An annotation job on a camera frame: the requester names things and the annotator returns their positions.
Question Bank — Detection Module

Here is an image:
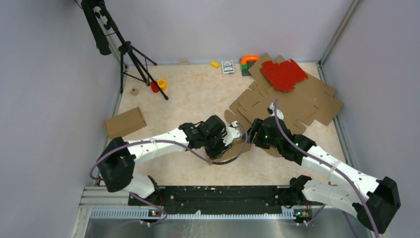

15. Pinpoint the brown cardboard box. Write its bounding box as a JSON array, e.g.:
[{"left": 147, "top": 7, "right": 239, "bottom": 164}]
[
  {"left": 104, "top": 107, "right": 147, "bottom": 139},
  {"left": 212, "top": 139, "right": 251, "bottom": 165}
]

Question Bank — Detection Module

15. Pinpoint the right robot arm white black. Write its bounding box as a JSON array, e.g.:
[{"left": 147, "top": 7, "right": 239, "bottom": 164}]
[{"left": 248, "top": 116, "right": 401, "bottom": 234}]

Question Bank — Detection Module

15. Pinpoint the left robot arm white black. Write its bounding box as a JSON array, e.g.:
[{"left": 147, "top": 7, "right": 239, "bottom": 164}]
[{"left": 97, "top": 115, "right": 242, "bottom": 205}]

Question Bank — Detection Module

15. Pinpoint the playing card deck box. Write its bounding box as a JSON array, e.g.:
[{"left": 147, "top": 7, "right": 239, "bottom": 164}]
[{"left": 221, "top": 60, "right": 235, "bottom": 74}]

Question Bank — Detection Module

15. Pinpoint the folded brown cardboard box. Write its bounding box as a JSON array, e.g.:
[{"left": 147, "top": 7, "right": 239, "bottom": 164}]
[{"left": 104, "top": 107, "right": 147, "bottom": 139}]

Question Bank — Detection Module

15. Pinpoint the stack of brown cardboard blanks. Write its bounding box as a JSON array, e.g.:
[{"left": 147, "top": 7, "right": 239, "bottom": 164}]
[{"left": 224, "top": 52, "right": 345, "bottom": 158}]

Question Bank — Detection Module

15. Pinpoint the red flat cardboard blank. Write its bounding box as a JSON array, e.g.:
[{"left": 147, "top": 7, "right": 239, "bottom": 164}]
[{"left": 260, "top": 59, "right": 309, "bottom": 92}]

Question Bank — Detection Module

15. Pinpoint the yellow small block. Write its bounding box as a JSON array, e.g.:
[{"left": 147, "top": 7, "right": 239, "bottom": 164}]
[{"left": 210, "top": 61, "right": 220, "bottom": 68}]

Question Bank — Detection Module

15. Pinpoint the red yellow toy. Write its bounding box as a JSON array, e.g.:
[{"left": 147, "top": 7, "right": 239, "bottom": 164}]
[{"left": 150, "top": 78, "right": 167, "bottom": 93}]

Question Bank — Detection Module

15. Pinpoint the orange green toy block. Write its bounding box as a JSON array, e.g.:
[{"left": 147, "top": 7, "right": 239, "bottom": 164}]
[{"left": 240, "top": 55, "right": 260, "bottom": 76}]

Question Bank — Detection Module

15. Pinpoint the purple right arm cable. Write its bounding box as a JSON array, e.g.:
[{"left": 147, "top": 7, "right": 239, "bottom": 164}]
[{"left": 273, "top": 98, "right": 381, "bottom": 238}]

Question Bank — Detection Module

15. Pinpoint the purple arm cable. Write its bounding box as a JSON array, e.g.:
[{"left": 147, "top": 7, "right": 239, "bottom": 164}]
[
  {"left": 273, "top": 98, "right": 381, "bottom": 238},
  {"left": 90, "top": 122, "right": 250, "bottom": 226}
]

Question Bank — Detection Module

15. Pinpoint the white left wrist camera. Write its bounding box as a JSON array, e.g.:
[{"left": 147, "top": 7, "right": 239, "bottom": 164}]
[{"left": 222, "top": 120, "right": 243, "bottom": 146}]

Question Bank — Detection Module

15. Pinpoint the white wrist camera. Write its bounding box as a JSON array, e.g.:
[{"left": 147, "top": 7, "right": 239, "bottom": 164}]
[
  {"left": 267, "top": 103, "right": 284, "bottom": 120},
  {"left": 222, "top": 120, "right": 243, "bottom": 146}
]

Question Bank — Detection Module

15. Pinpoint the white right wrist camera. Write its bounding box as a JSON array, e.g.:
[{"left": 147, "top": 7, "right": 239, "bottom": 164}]
[{"left": 267, "top": 103, "right": 284, "bottom": 120}]

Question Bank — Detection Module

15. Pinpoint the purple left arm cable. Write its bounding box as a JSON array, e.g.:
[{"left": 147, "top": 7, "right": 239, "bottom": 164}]
[{"left": 90, "top": 122, "right": 250, "bottom": 226}]

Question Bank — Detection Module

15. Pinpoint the black camera tripod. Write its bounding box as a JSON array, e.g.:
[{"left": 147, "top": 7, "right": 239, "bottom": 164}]
[{"left": 80, "top": 0, "right": 169, "bottom": 101}]

